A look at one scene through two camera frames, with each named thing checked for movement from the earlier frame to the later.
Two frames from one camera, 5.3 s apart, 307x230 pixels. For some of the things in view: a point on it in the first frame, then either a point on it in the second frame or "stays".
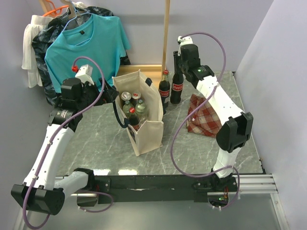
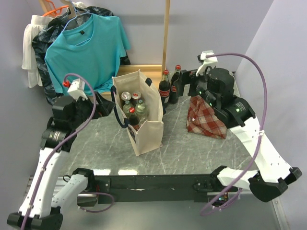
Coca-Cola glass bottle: (164, 90) stays
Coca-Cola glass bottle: (177, 88) stays
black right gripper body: (180, 67) to (198, 86)
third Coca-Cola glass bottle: (134, 119) stays
